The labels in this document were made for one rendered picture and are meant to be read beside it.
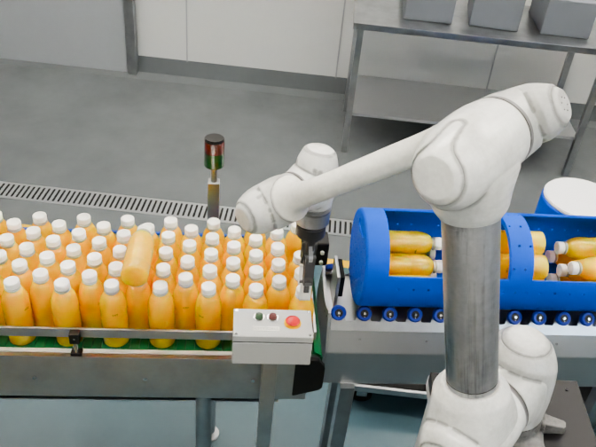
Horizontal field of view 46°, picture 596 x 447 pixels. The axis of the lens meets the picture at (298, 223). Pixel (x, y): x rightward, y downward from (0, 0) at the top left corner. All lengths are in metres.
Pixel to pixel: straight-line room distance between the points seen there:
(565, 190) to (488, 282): 1.49
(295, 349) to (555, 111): 0.90
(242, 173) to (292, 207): 2.93
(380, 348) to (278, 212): 0.74
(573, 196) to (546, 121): 1.47
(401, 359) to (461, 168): 1.17
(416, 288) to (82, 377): 0.96
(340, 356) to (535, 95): 1.13
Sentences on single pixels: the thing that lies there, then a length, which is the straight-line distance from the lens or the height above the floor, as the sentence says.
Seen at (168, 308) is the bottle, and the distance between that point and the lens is 1.89.
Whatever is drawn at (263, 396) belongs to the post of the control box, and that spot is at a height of 0.84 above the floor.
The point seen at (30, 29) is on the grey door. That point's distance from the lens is 5.81.
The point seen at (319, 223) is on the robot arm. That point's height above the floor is 1.35.
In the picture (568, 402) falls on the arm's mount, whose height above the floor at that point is 1.06.
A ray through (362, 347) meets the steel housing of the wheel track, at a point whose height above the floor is 0.86.
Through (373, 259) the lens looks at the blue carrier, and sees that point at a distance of 1.89.
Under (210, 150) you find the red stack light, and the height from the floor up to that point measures 1.23.
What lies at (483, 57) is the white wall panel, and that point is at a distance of 5.47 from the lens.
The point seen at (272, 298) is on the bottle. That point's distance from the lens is 1.90.
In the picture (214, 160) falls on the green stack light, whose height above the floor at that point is 1.20.
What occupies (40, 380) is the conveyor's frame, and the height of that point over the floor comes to 0.80.
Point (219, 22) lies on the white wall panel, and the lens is 5.39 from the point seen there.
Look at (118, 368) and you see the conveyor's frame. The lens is 2.01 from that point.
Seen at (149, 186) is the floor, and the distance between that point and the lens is 4.27.
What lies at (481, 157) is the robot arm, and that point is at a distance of 1.08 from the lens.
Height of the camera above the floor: 2.33
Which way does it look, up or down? 36 degrees down
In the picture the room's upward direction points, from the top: 6 degrees clockwise
